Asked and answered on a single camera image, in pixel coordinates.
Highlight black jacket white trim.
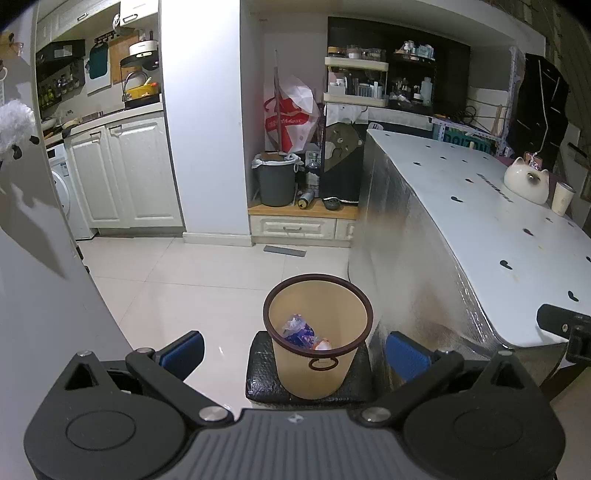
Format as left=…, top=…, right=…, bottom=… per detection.
left=505, top=53, right=570, bottom=160

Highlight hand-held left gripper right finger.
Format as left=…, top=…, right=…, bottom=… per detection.
left=348, top=331, right=536, bottom=428

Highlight white cooker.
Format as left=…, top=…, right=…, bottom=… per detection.
left=128, top=41, right=160, bottom=61

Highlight red white plastic bag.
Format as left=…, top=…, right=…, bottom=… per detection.
left=263, top=74, right=320, bottom=154

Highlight white shelf rack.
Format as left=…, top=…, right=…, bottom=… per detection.
left=323, top=55, right=389, bottom=108

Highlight grey refrigerator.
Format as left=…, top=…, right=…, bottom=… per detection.
left=0, top=4, right=134, bottom=416

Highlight white washing machine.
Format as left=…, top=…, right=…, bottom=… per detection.
left=46, top=143, right=95, bottom=241

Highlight grey flat board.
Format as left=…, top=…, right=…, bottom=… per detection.
left=263, top=244, right=308, bottom=257

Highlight beige tumbler cup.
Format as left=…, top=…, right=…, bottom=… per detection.
left=551, top=181, right=576, bottom=217

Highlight black shelf rack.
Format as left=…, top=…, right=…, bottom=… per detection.
left=388, top=48, right=437, bottom=114

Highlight beige trash bin brown rim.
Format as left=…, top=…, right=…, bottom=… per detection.
left=262, top=274, right=374, bottom=400

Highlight wooden cutting board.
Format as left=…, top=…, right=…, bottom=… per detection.
left=109, top=32, right=139, bottom=86

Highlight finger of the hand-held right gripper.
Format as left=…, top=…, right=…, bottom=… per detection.
left=537, top=304, right=591, bottom=344

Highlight grey lined trash bin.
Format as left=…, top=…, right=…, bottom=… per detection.
left=252, top=152, right=303, bottom=207

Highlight black foam mat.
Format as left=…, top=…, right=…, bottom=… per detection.
left=246, top=330, right=374, bottom=403

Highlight teal cutting board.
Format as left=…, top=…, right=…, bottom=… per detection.
left=89, top=44, right=109, bottom=79

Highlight clear bottle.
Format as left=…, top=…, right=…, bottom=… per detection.
left=305, top=152, right=321, bottom=190

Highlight low white drawer cabinet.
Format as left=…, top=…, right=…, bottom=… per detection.
left=248, top=203, right=358, bottom=241

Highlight white kitchen cabinets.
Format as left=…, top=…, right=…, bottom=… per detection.
left=65, top=115, right=183, bottom=229

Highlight black cabinet appliance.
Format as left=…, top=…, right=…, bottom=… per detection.
left=320, top=122, right=365, bottom=204

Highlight white fluffy duster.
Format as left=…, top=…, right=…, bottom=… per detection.
left=0, top=100, right=38, bottom=158

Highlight yellow pot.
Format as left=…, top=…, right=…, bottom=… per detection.
left=122, top=83, right=161, bottom=101

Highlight purple floral packet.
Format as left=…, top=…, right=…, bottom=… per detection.
left=283, top=315, right=315, bottom=348

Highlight black range hood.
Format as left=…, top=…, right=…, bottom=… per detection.
left=36, top=39, right=86, bottom=63

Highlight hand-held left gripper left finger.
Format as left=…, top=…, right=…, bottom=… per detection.
left=62, top=330, right=234, bottom=428

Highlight mop stick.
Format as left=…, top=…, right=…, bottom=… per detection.
left=274, top=50, right=284, bottom=153

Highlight white cat-shaped ceramic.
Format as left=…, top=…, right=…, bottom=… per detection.
left=503, top=157, right=549, bottom=205

